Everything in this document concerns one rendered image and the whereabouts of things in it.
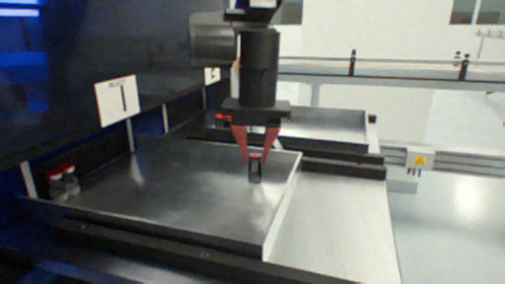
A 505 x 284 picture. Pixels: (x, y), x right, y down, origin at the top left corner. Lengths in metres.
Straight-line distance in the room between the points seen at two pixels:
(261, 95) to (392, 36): 1.83
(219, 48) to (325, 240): 0.28
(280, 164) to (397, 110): 1.79
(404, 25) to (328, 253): 1.96
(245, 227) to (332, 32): 1.92
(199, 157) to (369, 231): 0.34
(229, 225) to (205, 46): 0.23
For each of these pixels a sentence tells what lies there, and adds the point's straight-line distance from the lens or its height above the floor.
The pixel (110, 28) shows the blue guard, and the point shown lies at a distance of 0.51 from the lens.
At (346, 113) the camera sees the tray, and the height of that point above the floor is 0.90.
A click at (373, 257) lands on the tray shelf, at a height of 0.88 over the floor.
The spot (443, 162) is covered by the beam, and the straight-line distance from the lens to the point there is 1.83.
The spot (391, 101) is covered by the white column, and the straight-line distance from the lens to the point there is 2.30.
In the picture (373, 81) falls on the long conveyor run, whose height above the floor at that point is 0.87.
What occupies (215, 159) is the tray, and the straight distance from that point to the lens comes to 0.62.
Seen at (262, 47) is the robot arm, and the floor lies 1.10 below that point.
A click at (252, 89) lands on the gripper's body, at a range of 0.45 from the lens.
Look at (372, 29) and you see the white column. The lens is 2.24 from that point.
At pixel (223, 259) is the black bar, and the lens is 0.35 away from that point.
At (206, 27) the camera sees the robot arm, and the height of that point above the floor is 1.12.
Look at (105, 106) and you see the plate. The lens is 0.50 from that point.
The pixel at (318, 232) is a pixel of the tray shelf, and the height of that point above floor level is 0.88.
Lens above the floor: 1.13
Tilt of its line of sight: 21 degrees down
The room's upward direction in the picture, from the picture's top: straight up
